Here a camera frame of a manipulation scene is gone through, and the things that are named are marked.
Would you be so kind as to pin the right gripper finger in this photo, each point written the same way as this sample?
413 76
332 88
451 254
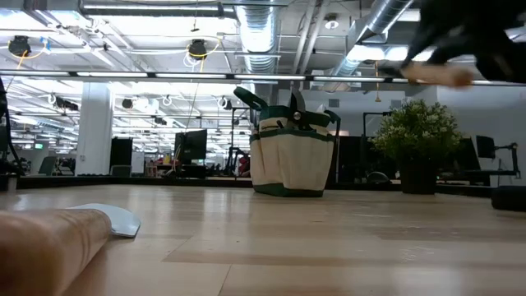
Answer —
415 47
503 59

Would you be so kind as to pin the beige green canvas gardening bag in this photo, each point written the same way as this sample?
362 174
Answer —
292 160

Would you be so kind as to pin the small monitor on arm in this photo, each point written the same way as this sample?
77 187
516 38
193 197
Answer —
485 146

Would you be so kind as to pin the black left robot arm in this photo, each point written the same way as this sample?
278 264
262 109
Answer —
2 98

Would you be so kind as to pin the potted green flowering plant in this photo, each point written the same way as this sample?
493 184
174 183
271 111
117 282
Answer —
415 135

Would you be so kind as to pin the small black rounded block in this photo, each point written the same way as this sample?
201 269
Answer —
509 199

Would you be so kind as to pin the long overhead light bar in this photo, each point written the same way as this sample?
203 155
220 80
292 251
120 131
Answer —
189 75

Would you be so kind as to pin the black background monitor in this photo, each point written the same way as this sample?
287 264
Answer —
191 146

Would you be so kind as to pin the white building pillar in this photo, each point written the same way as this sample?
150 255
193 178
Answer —
94 131

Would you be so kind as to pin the gray office chair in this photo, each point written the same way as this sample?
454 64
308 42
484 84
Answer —
47 165

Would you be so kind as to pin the ribbed silver air duct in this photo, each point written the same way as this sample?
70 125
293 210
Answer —
259 33
386 16

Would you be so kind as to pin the smooth grey ceiling duct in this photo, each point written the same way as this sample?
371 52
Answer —
156 9

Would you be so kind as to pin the black aluminium table frame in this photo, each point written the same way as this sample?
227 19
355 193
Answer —
164 181

